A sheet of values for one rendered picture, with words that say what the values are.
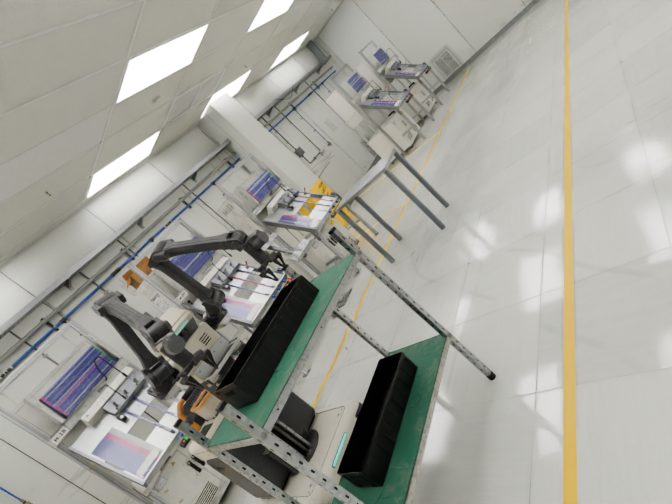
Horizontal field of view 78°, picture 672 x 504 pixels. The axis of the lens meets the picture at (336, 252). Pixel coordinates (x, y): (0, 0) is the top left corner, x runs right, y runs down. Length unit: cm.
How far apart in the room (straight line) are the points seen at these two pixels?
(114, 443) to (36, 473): 173
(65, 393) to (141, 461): 82
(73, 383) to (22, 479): 163
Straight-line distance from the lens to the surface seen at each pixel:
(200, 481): 395
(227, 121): 722
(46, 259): 587
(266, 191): 532
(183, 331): 215
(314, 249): 508
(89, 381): 395
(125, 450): 367
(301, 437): 261
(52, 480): 539
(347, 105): 800
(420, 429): 183
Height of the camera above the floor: 141
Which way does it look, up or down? 12 degrees down
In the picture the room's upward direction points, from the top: 48 degrees counter-clockwise
